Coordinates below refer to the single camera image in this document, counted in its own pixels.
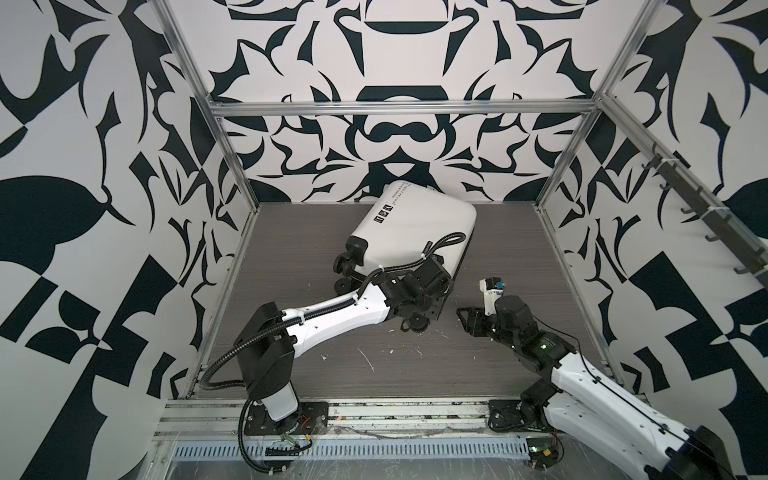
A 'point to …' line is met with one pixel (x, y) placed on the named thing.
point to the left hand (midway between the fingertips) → (439, 295)
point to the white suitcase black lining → (411, 221)
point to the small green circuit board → (543, 451)
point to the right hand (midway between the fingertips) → (465, 309)
